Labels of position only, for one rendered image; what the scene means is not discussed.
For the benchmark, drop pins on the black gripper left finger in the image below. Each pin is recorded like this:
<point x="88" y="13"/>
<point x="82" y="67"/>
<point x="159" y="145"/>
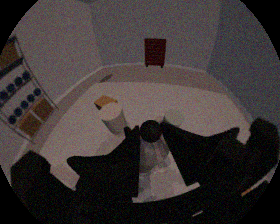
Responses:
<point x="122" y="164"/>

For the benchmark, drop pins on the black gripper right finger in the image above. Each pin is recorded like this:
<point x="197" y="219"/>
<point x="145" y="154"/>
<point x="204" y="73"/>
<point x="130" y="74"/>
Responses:
<point x="191" y="152"/>

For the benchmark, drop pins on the glass french press with black knob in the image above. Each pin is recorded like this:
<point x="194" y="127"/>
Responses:
<point x="153" y="148"/>

